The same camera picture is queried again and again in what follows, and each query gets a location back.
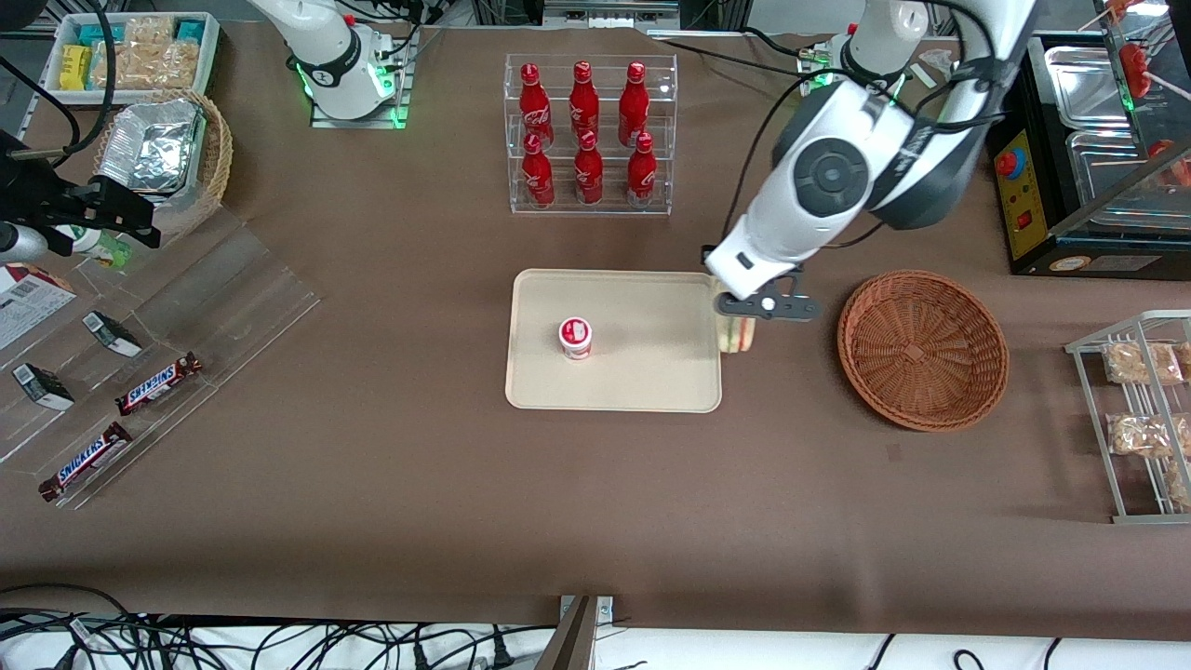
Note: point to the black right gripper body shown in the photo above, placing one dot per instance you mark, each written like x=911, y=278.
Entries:
x=35, y=197

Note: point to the triangular sandwich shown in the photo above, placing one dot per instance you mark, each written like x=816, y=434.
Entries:
x=738, y=337

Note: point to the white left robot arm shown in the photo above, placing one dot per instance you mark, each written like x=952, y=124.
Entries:
x=837, y=172

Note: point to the light wicker basket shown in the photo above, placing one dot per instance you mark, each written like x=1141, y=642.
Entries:
x=216, y=154

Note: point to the cream plastic tray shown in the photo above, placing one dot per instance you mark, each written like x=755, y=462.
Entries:
x=642, y=363

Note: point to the brown round wicker basket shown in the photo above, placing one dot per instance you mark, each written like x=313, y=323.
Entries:
x=921, y=354

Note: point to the green white plastic bottle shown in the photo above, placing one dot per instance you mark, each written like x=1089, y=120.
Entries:
x=104, y=251

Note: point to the white red barcode box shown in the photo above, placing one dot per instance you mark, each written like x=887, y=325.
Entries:
x=28, y=302

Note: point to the aluminium foil container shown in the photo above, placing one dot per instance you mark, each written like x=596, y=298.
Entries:
x=153, y=149

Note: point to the clear acrylic bottle rack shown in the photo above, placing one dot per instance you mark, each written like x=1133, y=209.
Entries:
x=665, y=200

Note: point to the small black carton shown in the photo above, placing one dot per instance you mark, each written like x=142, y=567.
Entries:
x=113, y=333
x=42, y=386

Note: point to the clear acrylic stepped display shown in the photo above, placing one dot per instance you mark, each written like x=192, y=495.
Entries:
x=233, y=288

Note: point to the red cola bottle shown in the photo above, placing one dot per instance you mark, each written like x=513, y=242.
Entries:
x=537, y=177
x=634, y=102
x=532, y=102
x=641, y=175
x=583, y=100
x=588, y=175

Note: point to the yellow snack pack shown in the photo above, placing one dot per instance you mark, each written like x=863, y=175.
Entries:
x=75, y=67

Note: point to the Snickers chocolate bar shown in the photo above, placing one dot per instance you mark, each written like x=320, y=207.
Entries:
x=158, y=383
x=86, y=462

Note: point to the beige cracker pack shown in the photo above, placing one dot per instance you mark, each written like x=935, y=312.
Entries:
x=175, y=63
x=149, y=31
x=121, y=67

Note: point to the teal snack pack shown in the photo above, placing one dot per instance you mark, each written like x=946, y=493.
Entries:
x=96, y=35
x=191, y=30

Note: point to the red white yogurt cup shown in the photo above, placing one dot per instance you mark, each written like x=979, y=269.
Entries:
x=576, y=338

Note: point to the white plastic snack bin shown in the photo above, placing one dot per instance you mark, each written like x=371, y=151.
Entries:
x=212, y=56

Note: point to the black food warmer appliance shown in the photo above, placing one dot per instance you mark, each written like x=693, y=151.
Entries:
x=1070, y=251

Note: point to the steel warmer pan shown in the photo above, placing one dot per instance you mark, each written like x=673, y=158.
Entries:
x=1084, y=88
x=1112, y=181

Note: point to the clear wrapped snack pack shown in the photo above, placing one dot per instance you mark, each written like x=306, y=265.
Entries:
x=1180, y=484
x=1140, y=435
x=1143, y=363
x=1185, y=359

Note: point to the red skewered food piece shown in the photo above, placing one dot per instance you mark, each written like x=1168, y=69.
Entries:
x=1133, y=67
x=1163, y=149

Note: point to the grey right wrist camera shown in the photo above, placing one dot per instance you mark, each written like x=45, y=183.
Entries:
x=19, y=242

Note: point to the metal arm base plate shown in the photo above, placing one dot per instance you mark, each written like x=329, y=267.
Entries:
x=819, y=58
x=395, y=107

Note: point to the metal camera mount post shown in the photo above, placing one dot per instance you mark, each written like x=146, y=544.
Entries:
x=577, y=642

